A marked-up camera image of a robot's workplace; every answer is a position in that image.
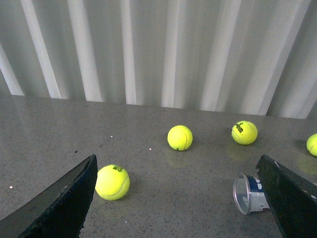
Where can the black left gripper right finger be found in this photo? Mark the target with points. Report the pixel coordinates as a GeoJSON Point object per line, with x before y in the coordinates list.
{"type": "Point", "coordinates": [291, 198]}

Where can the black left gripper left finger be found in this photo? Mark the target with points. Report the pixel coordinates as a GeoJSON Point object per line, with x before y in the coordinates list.
{"type": "Point", "coordinates": [60, 210]}

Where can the clear plastic tennis ball can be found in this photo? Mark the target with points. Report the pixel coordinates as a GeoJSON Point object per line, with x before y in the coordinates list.
{"type": "Point", "coordinates": [249, 195]}

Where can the tennis ball far right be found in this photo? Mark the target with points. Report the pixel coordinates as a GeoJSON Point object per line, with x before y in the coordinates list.
{"type": "Point", "coordinates": [312, 144]}

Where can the tennis ball far left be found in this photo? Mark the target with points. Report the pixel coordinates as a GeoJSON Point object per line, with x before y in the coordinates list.
{"type": "Point", "coordinates": [112, 182]}

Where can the tennis ball with Wilson logo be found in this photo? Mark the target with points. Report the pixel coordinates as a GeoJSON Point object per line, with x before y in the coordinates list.
{"type": "Point", "coordinates": [244, 132]}

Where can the white pleated curtain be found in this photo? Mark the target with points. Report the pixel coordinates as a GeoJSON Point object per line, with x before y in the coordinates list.
{"type": "Point", "coordinates": [256, 57]}

